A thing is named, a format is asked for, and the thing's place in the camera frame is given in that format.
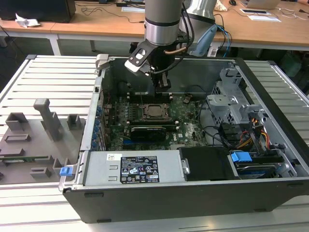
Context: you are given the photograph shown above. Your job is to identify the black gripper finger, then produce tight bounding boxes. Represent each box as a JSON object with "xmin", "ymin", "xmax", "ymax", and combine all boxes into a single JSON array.
[
  {"xmin": 150, "ymin": 73, "xmax": 161, "ymax": 88},
  {"xmin": 156, "ymin": 78, "xmax": 172, "ymax": 94}
]

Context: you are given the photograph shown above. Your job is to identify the metal socket cover frame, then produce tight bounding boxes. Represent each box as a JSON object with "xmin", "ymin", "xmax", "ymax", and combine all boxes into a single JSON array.
[{"xmin": 141, "ymin": 103, "xmax": 173, "ymax": 121}]

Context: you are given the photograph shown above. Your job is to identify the silver CPU green board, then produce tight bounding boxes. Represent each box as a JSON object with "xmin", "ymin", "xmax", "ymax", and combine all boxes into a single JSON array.
[{"xmin": 147, "ymin": 106, "xmax": 166, "ymax": 117}]

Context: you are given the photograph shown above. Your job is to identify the CPU socket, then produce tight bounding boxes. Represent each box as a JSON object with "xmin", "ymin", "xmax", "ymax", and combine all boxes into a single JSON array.
[{"xmin": 140, "ymin": 103, "xmax": 174, "ymax": 121}]

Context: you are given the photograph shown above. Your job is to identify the green motherboard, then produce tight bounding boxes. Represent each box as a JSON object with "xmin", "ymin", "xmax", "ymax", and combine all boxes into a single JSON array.
[{"xmin": 102, "ymin": 92, "xmax": 211, "ymax": 152}]

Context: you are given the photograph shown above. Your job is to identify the pale blue teach pendant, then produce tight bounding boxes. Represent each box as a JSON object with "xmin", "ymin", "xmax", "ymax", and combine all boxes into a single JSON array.
[{"xmin": 189, "ymin": 24, "xmax": 218, "ymax": 56}]

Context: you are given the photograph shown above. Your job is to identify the black graphics card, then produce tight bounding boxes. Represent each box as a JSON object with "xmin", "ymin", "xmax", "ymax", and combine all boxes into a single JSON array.
[{"xmin": 130, "ymin": 125, "xmax": 168, "ymax": 143}]

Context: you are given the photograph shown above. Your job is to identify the small white box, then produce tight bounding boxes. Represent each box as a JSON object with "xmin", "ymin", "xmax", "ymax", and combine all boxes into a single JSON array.
[{"xmin": 207, "ymin": 45, "xmax": 219, "ymax": 58}]

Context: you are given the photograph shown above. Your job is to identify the grey case latch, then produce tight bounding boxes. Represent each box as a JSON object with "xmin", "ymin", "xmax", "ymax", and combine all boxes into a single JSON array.
[{"xmin": 95, "ymin": 53, "xmax": 110, "ymax": 71}]

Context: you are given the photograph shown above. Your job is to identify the white paper sheet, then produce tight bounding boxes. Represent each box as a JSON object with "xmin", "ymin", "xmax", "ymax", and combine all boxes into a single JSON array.
[
  {"xmin": 248, "ymin": 14, "xmax": 282, "ymax": 23},
  {"xmin": 121, "ymin": 6, "xmax": 145, "ymax": 13}
]

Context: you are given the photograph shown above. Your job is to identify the silver metal drive cage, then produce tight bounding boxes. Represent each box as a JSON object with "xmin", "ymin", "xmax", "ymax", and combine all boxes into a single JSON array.
[{"xmin": 206, "ymin": 67, "xmax": 268, "ymax": 126}]

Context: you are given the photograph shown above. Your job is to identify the wooden desk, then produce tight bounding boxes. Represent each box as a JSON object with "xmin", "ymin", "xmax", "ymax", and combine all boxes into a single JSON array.
[
  {"xmin": 212, "ymin": 0, "xmax": 309, "ymax": 52},
  {"xmin": 0, "ymin": 0, "xmax": 155, "ymax": 58}
]

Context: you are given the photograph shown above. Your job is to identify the patterned pouch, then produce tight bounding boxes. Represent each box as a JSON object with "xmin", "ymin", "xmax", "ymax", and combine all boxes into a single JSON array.
[{"xmin": 216, "ymin": 0, "xmax": 229, "ymax": 12}]

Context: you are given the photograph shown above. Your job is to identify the black plastic shroud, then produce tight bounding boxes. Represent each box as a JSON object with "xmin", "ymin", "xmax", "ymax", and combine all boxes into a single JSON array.
[{"xmin": 179, "ymin": 146, "xmax": 240, "ymax": 182}]

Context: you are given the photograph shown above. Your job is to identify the grey power supply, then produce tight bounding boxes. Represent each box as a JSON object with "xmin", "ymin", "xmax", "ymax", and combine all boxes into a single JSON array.
[{"xmin": 83, "ymin": 151, "xmax": 184, "ymax": 187}]

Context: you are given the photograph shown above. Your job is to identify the blue disk carrier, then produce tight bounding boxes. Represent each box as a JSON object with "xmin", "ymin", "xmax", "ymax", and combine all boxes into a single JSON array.
[{"xmin": 230, "ymin": 150, "xmax": 253, "ymax": 168}]

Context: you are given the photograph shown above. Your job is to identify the silver laptop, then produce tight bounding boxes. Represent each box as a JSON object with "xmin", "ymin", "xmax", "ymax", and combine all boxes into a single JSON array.
[{"xmin": 241, "ymin": 0, "xmax": 282, "ymax": 10}]

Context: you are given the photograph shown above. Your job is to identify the black open PC case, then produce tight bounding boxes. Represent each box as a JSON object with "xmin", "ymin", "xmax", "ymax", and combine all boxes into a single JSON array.
[{"xmin": 59, "ymin": 53, "xmax": 309, "ymax": 224}]

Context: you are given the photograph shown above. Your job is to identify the hard disk drive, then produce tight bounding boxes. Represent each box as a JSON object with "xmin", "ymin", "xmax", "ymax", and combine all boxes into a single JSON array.
[{"xmin": 235, "ymin": 164, "xmax": 277, "ymax": 180}]

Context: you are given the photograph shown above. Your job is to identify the blue case latch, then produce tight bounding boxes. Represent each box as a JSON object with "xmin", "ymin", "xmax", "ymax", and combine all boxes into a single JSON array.
[{"xmin": 59, "ymin": 166, "xmax": 73, "ymax": 177}]

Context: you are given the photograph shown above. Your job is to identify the black monitor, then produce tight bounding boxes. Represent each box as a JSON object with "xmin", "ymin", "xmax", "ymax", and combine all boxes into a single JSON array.
[{"xmin": 0, "ymin": 0, "xmax": 76, "ymax": 24}]

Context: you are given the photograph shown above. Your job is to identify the grey parts rack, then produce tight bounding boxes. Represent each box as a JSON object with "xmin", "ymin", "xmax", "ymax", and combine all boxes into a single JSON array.
[{"xmin": 0, "ymin": 98, "xmax": 87, "ymax": 186}]

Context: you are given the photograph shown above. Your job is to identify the crumpled white paper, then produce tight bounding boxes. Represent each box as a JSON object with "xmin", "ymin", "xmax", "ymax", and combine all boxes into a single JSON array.
[{"xmin": 14, "ymin": 13, "xmax": 42, "ymax": 28}]

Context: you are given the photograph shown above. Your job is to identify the green RAM stick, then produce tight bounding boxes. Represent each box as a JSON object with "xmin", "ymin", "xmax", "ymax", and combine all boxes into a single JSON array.
[{"xmin": 0, "ymin": 156, "xmax": 50, "ymax": 162}]

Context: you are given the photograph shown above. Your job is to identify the copper coloured cable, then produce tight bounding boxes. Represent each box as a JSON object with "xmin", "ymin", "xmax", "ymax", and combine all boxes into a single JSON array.
[{"xmin": 164, "ymin": 47, "xmax": 188, "ymax": 55}]

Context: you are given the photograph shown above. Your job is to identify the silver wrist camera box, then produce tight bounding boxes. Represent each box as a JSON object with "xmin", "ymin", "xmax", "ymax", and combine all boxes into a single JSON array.
[{"xmin": 124, "ymin": 46, "xmax": 151, "ymax": 73}]

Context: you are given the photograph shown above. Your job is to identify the black looped cable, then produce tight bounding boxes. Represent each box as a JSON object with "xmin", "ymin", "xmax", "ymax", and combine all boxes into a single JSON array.
[{"xmin": 197, "ymin": 98, "xmax": 232, "ymax": 148}]

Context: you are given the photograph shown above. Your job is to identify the blue cable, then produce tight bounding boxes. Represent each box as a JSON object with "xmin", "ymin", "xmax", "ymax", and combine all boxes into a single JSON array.
[{"xmin": 216, "ymin": 25, "xmax": 233, "ymax": 58}]

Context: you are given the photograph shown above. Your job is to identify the orange power wire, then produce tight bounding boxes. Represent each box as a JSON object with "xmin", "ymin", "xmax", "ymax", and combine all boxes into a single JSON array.
[{"xmin": 237, "ymin": 135, "xmax": 254, "ymax": 149}]

